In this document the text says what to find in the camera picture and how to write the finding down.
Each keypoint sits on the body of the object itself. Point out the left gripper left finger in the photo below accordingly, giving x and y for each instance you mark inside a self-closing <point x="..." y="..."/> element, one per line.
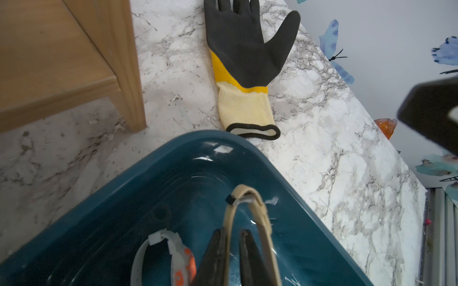
<point x="212" y="268"/>

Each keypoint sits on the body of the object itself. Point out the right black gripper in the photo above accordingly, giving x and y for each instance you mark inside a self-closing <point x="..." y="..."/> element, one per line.
<point x="428" y="110"/>

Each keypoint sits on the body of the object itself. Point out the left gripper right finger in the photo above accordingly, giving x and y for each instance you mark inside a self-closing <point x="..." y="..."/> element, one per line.
<point x="253" y="271"/>

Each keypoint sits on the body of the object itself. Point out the white orange watch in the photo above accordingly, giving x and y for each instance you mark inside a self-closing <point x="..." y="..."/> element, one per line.
<point x="183" y="265"/>

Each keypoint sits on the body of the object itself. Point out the teal plastic storage box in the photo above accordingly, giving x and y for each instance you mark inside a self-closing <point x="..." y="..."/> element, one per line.
<point x="181" y="187"/>

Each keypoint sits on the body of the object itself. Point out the black yellow work glove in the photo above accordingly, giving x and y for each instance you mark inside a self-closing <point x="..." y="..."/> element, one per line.
<point x="244" y="64"/>

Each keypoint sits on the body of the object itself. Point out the wooden shelf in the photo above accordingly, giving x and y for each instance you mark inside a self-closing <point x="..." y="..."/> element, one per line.
<point x="57" y="55"/>

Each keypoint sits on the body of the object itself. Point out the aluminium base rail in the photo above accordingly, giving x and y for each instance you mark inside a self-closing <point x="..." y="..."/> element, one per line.
<point x="439" y="264"/>

